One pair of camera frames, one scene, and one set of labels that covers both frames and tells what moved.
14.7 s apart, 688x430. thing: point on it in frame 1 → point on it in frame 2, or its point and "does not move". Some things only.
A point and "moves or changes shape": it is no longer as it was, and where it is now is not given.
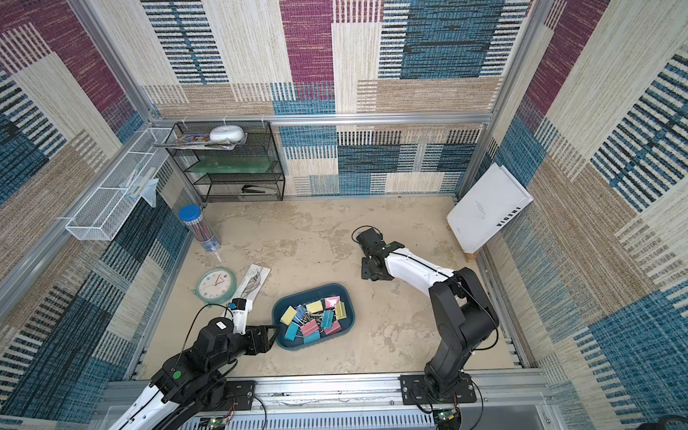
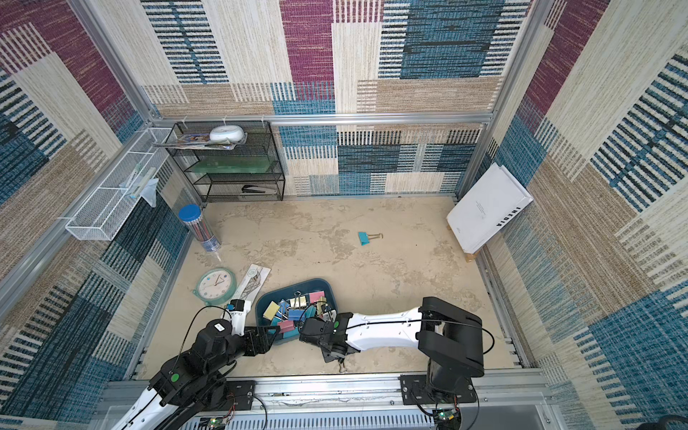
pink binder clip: x=310 y=328 moves or changes shape
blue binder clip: x=302 y=316 → x=283 y=310
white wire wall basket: x=99 y=214 does not move
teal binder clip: x=314 y=336 moves or changes shape
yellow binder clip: x=288 y=316 → x=271 y=310
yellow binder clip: x=314 y=306 → x=298 y=302
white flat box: x=495 y=201 does not move
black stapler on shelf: x=255 y=189 does not move
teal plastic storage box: x=347 y=325 moves or changes shape
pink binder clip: x=331 y=302 → x=315 y=296
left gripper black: x=264 y=344 does not move
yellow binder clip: x=340 y=310 → x=322 y=300
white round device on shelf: x=234 y=133 does not move
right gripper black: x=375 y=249 → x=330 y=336
